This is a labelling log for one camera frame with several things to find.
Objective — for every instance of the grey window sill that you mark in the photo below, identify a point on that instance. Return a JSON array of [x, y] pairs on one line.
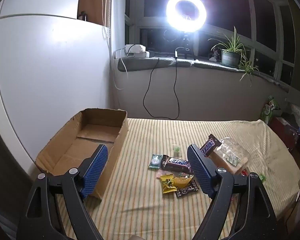
[[145, 63]]

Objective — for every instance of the yellow green snack packet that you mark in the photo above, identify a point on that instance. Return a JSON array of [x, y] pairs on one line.
[[182, 179]]

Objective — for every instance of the white power strip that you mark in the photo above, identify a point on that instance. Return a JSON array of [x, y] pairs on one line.
[[136, 51]]

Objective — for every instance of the white wardrobe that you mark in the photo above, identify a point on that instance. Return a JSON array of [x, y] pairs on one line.
[[52, 80]]

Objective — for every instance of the red box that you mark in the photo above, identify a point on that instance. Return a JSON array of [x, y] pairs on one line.
[[277, 127]]

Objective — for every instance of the small figurine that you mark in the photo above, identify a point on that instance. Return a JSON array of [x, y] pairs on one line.
[[216, 54]]

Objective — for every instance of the potted spider plant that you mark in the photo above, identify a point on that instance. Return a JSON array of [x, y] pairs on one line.
[[230, 57]]

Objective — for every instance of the clear bread packet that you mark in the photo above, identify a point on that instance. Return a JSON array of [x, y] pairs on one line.
[[230, 157]]

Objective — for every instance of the small green candy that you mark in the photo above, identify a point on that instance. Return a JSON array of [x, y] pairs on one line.
[[176, 150], [262, 177]]

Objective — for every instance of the brown chocolate bar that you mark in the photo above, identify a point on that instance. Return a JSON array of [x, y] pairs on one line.
[[210, 145], [176, 163]]

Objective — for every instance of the black light tripod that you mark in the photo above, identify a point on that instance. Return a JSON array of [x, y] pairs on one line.
[[187, 45]]

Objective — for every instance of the green printed bag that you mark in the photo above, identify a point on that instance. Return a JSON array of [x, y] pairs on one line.
[[270, 110]]

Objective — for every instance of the black bag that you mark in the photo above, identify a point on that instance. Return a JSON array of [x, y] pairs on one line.
[[293, 135]]

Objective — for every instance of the brown cardboard box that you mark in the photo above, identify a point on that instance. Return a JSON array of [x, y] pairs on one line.
[[72, 150]]

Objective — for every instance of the yellow dark-print candy packet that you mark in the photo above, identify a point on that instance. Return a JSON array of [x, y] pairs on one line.
[[168, 183]]

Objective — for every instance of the dark patterned snack packet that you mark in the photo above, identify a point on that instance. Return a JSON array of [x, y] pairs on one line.
[[187, 190]]

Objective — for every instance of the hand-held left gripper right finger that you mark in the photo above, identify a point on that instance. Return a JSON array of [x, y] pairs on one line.
[[200, 173]]

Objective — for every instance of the window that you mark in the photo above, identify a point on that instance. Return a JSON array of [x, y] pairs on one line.
[[220, 2]]

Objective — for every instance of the green mint candy packet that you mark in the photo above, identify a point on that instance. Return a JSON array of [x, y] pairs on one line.
[[155, 162]]

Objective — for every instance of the striped blanket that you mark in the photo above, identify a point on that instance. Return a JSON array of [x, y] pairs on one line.
[[145, 205]]

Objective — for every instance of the wooden panel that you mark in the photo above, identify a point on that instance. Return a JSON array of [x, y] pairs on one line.
[[92, 0]]

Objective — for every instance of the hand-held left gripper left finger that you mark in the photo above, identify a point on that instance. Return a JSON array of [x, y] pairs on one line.
[[96, 172]]

